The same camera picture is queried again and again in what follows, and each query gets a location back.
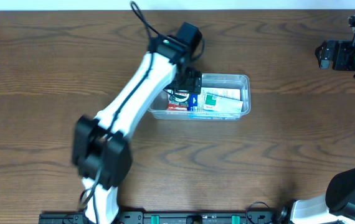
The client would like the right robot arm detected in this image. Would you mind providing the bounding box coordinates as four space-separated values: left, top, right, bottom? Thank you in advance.
274 15 355 223

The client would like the clear plastic container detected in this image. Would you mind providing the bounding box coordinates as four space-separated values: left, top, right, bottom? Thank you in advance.
148 73 251 120

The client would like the red medicine box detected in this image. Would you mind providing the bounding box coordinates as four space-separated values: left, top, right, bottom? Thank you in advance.
167 103 188 111

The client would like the dark green round-logo box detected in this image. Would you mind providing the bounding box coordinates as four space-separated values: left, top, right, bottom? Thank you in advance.
167 90 190 107

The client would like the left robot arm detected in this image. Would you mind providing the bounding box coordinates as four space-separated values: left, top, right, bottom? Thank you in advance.
72 22 204 223

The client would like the blue fever patch box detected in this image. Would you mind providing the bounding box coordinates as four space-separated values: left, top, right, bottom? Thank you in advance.
188 88 242 119

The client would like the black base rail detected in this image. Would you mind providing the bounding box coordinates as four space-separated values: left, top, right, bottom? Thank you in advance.
39 210 351 224

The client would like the white green medicine box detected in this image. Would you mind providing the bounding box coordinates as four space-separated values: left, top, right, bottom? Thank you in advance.
203 94 243 113

